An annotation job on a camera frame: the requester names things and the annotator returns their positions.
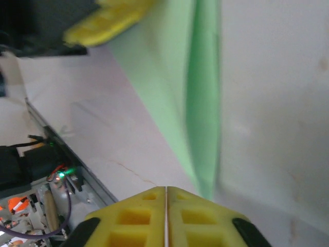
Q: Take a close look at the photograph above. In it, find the wooden stick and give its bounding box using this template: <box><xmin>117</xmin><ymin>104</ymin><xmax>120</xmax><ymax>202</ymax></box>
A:
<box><xmin>43</xmin><ymin>189</ymin><xmax>61</xmax><ymax>231</ymax></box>

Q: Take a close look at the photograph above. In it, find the light green cloth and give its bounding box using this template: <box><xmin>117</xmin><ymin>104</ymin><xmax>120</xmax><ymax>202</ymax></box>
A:
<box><xmin>102</xmin><ymin>0</ymin><xmax>223</xmax><ymax>201</ymax></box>

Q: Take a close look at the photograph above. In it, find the orange white object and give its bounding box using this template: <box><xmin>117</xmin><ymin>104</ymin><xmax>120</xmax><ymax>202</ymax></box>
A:
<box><xmin>0</xmin><ymin>197</ymin><xmax>29</xmax><ymax>222</ymax></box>

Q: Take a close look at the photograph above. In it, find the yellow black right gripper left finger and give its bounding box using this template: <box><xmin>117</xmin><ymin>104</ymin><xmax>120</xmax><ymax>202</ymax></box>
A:
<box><xmin>60</xmin><ymin>186</ymin><xmax>167</xmax><ymax>247</ymax></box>

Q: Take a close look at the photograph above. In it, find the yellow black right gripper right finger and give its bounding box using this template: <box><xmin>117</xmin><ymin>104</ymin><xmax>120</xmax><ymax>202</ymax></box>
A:
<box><xmin>167</xmin><ymin>186</ymin><xmax>273</xmax><ymax>247</ymax></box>

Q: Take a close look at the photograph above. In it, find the aluminium mounting rail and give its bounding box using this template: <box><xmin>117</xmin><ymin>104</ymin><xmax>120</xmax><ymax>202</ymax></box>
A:
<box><xmin>25</xmin><ymin>97</ymin><xmax>119</xmax><ymax>206</ymax></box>

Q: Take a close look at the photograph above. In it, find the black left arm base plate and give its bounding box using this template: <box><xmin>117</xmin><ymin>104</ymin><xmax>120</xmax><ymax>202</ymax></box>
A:
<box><xmin>24</xmin><ymin>133</ymin><xmax>68</xmax><ymax>181</ymax></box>

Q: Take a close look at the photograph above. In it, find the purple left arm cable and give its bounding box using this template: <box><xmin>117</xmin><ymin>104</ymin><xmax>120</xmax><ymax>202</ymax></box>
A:
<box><xmin>0</xmin><ymin>180</ymin><xmax>73</xmax><ymax>236</ymax></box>

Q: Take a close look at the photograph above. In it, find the black controller board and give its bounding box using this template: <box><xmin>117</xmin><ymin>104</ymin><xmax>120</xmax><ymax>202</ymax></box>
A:
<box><xmin>46</xmin><ymin>166</ymin><xmax>83</xmax><ymax>194</ymax></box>

